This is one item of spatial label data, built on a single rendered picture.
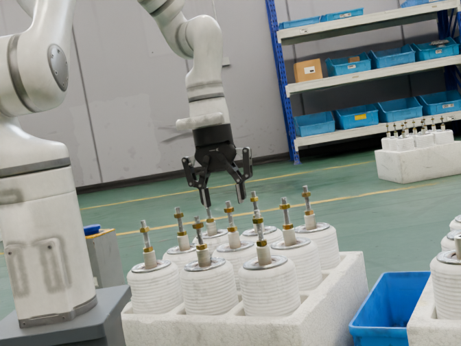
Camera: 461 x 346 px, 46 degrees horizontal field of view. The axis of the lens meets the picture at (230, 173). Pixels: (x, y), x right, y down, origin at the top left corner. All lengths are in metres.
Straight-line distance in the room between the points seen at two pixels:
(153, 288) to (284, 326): 0.27
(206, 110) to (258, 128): 5.13
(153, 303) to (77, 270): 0.36
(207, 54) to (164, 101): 5.20
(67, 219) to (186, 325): 0.36
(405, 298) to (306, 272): 0.32
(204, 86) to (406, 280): 0.59
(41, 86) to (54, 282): 0.22
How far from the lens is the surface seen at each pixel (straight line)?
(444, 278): 0.80
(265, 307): 0.89
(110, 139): 6.34
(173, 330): 0.96
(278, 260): 0.91
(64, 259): 0.65
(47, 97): 0.64
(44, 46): 0.65
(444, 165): 3.29
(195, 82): 1.02
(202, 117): 0.97
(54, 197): 0.65
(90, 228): 1.15
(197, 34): 1.01
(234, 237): 1.05
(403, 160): 3.19
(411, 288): 1.23
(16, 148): 0.64
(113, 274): 1.17
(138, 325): 1.00
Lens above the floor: 0.49
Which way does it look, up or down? 5 degrees down
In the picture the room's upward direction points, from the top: 10 degrees counter-clockwise
